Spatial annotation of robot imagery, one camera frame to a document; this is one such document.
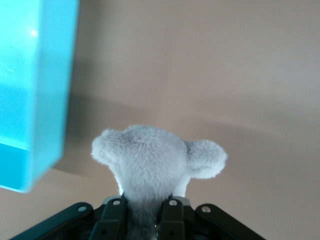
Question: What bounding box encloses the blue plastic box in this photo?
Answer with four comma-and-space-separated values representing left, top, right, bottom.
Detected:
0, 0, 80, 195

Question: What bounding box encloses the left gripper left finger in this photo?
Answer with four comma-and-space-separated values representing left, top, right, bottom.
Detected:
9, 197, 128, 240

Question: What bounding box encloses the grey plush animal toy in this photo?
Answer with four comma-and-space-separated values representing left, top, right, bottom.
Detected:
91, 124, 229, 240

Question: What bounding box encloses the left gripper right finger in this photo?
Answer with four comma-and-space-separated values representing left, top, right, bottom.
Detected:
156, 199, 270, 240

